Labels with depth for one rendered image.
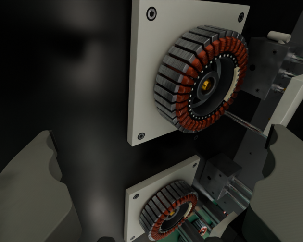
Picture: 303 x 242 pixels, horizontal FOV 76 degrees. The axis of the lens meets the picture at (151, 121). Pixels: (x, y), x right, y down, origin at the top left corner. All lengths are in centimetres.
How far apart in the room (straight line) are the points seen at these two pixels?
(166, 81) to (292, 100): 11
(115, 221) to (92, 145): 18
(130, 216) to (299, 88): 28
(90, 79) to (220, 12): 15
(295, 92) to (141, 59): 13
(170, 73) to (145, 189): 19
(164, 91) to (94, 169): 12
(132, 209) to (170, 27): 26
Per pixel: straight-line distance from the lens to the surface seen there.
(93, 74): 18
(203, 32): 19
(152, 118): 22
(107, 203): 31
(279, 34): 32
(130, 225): 38
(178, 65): 18
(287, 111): 21
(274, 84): 33
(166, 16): 19
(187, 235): 57
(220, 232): 35
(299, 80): 20
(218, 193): 46
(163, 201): 33
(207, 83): 22
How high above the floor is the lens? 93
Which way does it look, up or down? 40 degrees down
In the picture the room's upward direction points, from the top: 131 degrees clockwise
